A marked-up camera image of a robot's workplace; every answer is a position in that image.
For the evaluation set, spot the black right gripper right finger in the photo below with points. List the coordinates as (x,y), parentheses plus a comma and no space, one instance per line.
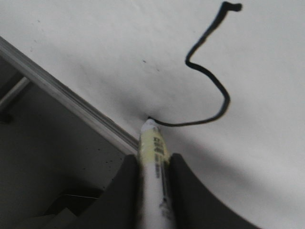
(196,207)

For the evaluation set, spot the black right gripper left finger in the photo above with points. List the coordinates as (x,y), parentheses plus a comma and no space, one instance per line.
(115,209)

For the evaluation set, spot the white marker with black tip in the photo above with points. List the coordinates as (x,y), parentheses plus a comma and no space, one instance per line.
(155,201)

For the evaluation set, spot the whiteboard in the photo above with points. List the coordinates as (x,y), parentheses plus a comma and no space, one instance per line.
(228,76)

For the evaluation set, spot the aluminium whiteboard frame rail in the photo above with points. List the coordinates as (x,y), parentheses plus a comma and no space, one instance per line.
(99,122)

